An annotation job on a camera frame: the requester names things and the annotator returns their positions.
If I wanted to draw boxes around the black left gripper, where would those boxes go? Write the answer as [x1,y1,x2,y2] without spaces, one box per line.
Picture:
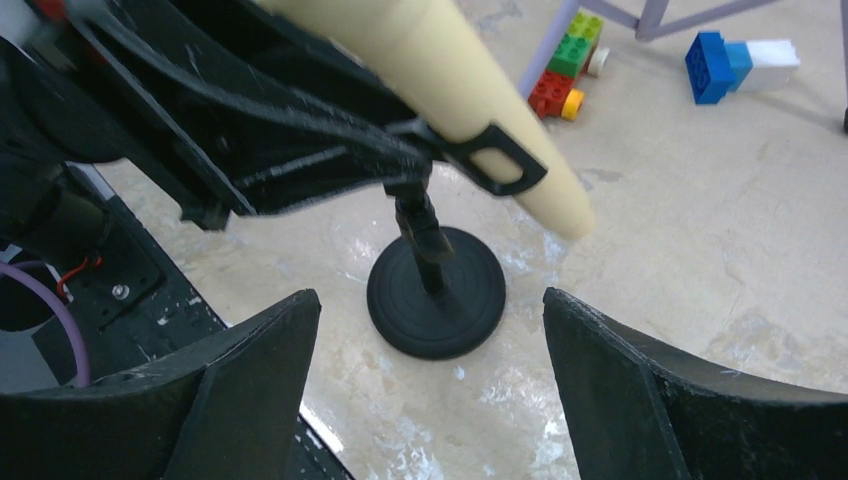
[1,1,434,259]

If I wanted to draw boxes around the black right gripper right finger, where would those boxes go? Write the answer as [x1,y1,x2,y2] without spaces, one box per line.
[543,288,847,479]

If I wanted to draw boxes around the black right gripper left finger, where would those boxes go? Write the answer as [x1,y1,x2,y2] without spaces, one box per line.
[1,289,321,479]

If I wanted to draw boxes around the cream microphone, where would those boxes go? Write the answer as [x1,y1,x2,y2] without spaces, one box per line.
[260,1,595,240]

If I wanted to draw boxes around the black microphone desk stand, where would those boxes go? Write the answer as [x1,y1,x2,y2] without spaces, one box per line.
[366,118,548,360]

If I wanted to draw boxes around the colourful toy brick car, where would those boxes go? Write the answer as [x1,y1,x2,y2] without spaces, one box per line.
[528,10,610,121]

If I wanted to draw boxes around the blue white brick stack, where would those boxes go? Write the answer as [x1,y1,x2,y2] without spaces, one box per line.
[684,31,801,105]

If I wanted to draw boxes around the lilac tripod music stand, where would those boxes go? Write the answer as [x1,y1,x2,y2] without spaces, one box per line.
[516,0,848,134]

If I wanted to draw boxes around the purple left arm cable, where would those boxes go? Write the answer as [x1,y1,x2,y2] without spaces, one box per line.
[0,260,92,390]

